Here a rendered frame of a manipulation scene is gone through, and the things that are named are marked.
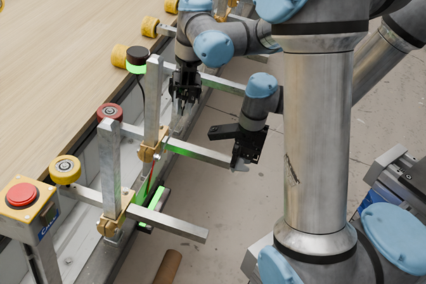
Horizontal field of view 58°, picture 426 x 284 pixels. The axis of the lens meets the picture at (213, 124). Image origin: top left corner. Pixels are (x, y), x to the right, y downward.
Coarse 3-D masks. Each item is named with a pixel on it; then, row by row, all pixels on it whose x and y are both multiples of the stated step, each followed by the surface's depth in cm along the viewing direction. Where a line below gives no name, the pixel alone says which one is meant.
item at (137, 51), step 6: (132, 48) 99; (138, 48) 100; (144, 48) 100; (132, 54) 97; (138, 54) 98; (144, 54) 98; (144, 96) 107; (144, 102) 108; (144, 108) 110; (144, 114) 111
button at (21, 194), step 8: (16, 184) 58; (24, 184) 58; (32, 184) 58; (8, 192) 57; (16, 192) 57; (24, 192) 57; (32, 192) 57; (8, 200) 56; (16, 200) 56; (24, 200) 56; (32, 200) 57
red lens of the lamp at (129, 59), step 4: (128, 48) 99; (128, 56) 97; (148, 56) 99; (128, 60) 98; (132, 60) 97; (136, 60) 97; (140, 60) 97; (144, 60) 98; (132, 64) 98; (136, 64) 98; (140, 64) 98; (144, 64) 99
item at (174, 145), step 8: (120, 128) 122; (128, 128) 123; (136, 128) 123; (128, 136) 124; (136, 136) 123; (168, 144) 121; (176, 144) 121; (184, 144) 121; (176, 152) 122; (184, 152) 121; (192, 152) 120; (200, 152) 120; (208, 152) 120; (216, 152) 121; (208, 160) 120; (216, 160) 119; (224, 160) 118; (224, 168) 120
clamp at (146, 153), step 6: (168, 126) 125; (162, 132) 122; (168, 132) 126; (162, 138) 121; (144, 144) 117; (156, 144) 118; (138, 150) 118; (144, 150) 115; (150, 150) 116; (156, 150) 118; (138, 156) 117; (144, 156) 117; (150, 156) 116
